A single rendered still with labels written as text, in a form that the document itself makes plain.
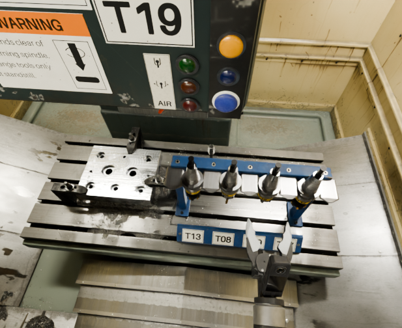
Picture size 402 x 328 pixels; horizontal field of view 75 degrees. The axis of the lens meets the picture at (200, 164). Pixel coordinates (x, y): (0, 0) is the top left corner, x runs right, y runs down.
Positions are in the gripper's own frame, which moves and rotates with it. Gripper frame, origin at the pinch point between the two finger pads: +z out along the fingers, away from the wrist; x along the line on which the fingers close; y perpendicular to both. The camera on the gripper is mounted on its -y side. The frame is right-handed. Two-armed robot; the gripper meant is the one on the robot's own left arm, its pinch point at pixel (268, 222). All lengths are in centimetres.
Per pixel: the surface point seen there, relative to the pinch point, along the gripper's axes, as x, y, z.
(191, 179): -21.8, -5.4, 8.1
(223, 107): -14.9, -44.4, -0.7
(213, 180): -15.9, -2.1, 10.2
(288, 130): 29, 64, 84
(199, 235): -19.6, 25.3, 1.2
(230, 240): -8.3, 25.7, 0.8
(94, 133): -95, 64, 71
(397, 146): 56, 18, 43
